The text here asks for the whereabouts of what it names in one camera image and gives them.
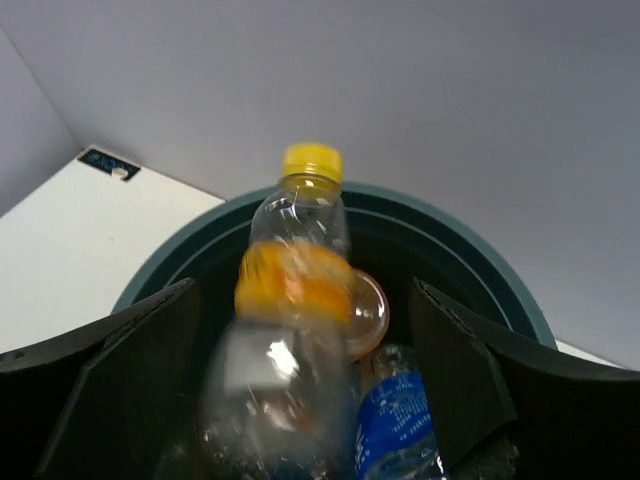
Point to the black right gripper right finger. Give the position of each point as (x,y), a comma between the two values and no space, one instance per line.
(507,407)

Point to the dark green plastic bin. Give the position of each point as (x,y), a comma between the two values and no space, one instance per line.
(393,237)

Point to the blue label bottle white cap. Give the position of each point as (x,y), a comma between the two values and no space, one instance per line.
(395,437)

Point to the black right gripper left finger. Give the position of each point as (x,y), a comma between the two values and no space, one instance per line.
(98,402)

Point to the orange bottle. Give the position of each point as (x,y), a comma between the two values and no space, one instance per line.
(370,316)

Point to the clear bottle yellow cap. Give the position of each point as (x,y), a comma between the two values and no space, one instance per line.
(277,400)

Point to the blue table corner sticker left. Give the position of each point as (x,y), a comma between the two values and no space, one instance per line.
(109,164)

